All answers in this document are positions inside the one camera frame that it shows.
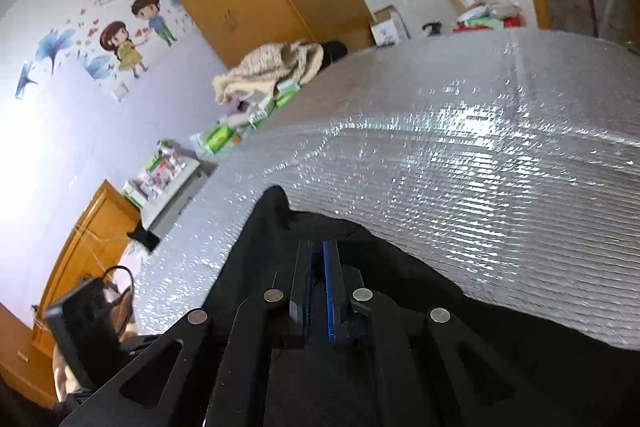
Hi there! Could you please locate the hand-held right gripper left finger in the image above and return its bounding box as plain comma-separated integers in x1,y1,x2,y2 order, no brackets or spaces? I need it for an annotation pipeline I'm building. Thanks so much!
57,239,315,427

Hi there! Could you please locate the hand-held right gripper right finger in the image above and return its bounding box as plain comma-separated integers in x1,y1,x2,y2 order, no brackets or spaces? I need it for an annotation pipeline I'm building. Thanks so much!
322,241,568,427

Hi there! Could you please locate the black garment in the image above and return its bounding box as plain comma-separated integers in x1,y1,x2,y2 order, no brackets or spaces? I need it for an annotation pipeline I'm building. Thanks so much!
195,186,640,427

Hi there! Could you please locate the person's left forearm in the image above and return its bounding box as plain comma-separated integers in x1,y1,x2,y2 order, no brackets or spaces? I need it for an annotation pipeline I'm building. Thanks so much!
52,347,77,403

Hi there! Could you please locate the grey drawer cabinet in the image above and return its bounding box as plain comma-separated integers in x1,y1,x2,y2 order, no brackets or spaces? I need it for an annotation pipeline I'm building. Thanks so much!
140,157,211,240

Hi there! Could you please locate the green tissue pack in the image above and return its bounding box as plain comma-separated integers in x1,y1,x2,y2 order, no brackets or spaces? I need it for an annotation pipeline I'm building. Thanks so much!
274,83,301,106
200,126,237,155

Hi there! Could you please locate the group of colourful small cartons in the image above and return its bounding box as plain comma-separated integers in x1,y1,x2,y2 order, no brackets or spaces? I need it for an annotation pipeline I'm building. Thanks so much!
122,139,188,208

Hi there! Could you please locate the green white carton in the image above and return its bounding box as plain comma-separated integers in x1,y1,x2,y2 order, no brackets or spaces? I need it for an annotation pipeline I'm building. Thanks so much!
247,102,276,128

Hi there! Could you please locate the silver foil mat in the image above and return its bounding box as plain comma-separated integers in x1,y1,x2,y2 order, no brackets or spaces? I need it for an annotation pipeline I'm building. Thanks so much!
132,27,640,353

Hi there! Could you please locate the dark cloth bundle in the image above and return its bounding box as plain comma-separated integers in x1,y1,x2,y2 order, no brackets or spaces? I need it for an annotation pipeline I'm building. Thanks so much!
320,41,348,70

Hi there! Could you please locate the white box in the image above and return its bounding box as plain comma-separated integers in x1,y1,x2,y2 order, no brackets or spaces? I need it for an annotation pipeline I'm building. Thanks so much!
370,6,411,48

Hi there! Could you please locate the light green packet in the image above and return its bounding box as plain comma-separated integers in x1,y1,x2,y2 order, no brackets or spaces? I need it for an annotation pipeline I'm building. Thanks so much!
462,9,506,30

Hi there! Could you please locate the red box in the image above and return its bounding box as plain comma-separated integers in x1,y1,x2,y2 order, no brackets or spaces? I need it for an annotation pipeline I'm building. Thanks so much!
452,18,526,32

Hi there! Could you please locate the grey plastic parcel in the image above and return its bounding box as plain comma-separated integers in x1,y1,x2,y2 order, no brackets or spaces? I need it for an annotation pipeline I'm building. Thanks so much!
482,0,523,18

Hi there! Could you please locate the black cable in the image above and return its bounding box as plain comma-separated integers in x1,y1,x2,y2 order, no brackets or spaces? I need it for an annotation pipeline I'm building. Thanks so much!
102,266,135,295

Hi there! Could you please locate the cartoon couple wall sticker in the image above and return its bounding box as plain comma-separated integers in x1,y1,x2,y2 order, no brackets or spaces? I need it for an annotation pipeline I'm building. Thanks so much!
15,0,196,100

